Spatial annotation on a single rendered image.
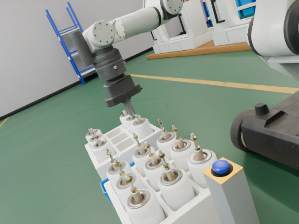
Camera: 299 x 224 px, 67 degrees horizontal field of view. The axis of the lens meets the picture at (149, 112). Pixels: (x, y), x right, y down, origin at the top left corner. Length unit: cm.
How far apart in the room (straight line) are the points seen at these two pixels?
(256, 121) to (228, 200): 47
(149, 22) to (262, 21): 32
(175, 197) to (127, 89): 35
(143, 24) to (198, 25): 332
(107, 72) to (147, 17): 22
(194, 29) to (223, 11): 73
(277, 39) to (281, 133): 35
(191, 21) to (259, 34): 327
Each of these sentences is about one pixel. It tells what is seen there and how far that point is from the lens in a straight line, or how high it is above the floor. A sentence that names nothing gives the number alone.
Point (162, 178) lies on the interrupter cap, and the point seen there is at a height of 25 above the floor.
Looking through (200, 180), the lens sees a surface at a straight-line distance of 78.
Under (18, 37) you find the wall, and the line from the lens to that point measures 699.
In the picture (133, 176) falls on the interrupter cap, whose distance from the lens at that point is 81.
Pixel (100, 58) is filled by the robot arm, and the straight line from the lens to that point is 67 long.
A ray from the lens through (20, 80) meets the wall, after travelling 697.
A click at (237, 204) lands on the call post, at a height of 23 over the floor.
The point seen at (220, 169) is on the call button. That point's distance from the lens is 57.
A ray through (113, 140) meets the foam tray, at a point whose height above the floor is 17.
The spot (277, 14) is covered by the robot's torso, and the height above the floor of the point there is 58.
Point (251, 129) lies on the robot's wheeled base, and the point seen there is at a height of 18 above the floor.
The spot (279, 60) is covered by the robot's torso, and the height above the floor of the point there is 44.
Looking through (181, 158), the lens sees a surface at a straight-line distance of 83.
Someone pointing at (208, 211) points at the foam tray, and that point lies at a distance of 77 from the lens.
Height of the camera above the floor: 68
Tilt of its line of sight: 19 degrees down
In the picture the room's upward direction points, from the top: 23 degrees counter-clockwise
